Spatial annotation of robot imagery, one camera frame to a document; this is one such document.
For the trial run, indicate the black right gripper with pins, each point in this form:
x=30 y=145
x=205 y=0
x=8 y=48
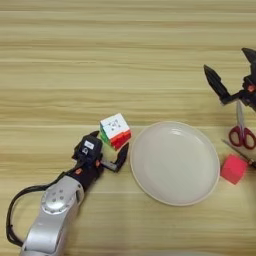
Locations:
x=250 y=93

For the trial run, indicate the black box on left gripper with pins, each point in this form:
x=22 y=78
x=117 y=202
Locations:
x=88 y=146

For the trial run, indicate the red foam cube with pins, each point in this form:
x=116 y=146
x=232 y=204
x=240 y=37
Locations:
x=233 y=169

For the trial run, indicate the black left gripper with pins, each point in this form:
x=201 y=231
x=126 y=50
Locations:
x=89 y=173

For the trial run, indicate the multicoloured puzzle cube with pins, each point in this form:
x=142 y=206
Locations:
x=115 y=128

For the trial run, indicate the round beige plate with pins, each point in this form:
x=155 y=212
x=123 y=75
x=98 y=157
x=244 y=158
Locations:
x=175 y=163

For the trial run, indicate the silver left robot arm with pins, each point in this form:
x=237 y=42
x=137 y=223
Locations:
x=53 y=213

